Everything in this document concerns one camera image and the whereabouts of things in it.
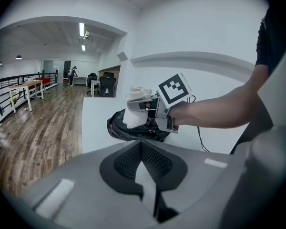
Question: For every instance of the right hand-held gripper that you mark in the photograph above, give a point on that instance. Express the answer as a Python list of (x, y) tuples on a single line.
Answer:
[(174, 89)]

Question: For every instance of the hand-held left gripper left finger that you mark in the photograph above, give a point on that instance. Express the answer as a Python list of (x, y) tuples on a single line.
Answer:
[(81, 182)]

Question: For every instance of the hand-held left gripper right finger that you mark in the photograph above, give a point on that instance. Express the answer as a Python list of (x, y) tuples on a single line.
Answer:
[(200, 175)]

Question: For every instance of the white cloth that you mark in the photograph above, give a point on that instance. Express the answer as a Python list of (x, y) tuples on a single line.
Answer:
[(135, 118)]

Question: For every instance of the black leather backpack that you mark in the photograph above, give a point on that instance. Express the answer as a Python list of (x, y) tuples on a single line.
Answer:
[(138, 133)]

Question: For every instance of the person's right forearm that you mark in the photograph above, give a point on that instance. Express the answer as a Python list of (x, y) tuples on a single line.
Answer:
[(217, 111)]

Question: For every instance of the black office chair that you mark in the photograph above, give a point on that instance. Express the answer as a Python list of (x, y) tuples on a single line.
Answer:
[(107, 86), (92, 79), (107, 74)]

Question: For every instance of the narrow white desk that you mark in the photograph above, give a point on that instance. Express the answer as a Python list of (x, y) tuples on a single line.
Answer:
[(94, 83)]

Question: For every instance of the long white desk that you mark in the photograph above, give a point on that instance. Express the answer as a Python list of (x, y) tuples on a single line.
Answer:
[(79, 80)]

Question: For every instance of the white ceiling projector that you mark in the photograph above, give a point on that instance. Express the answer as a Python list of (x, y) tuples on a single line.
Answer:
[(86, 34)]

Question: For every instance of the red table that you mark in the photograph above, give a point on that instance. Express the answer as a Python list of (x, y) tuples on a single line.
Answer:
[(45, 80)]

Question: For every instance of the wooden table with white legs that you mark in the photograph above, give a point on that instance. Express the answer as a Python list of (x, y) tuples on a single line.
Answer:
[(26, 86)]

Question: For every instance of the black metal railing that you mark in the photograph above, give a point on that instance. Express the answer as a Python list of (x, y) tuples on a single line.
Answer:
[(4, 85)]

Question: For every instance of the person's black shirt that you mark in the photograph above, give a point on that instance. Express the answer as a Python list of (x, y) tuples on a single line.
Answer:
[(274, 44)]

